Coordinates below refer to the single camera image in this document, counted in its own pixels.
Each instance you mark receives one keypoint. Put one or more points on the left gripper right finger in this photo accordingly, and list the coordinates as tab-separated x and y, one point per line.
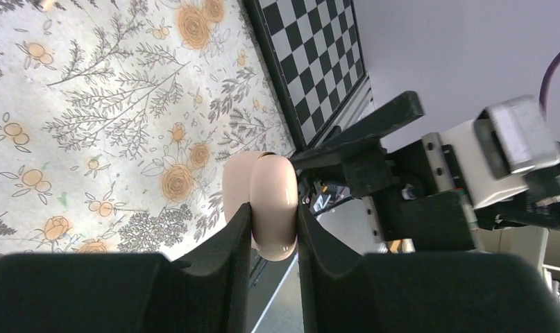
344	291

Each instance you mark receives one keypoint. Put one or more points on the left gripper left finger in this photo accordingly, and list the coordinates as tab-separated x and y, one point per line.
205	290

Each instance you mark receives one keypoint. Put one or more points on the black white checkerboard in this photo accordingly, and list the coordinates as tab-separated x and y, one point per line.
314	57

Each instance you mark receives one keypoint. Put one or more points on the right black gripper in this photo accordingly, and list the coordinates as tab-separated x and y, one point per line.
409	191

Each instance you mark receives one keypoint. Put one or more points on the pink round small object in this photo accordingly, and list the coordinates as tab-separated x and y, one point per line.
267	182

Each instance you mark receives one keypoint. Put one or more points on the floral patterned table mat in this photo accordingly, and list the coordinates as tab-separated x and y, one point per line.
117	118

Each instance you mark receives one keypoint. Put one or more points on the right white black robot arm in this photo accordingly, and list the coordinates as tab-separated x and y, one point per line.
537	206

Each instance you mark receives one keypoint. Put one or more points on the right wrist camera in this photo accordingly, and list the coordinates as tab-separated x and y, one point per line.
497	149

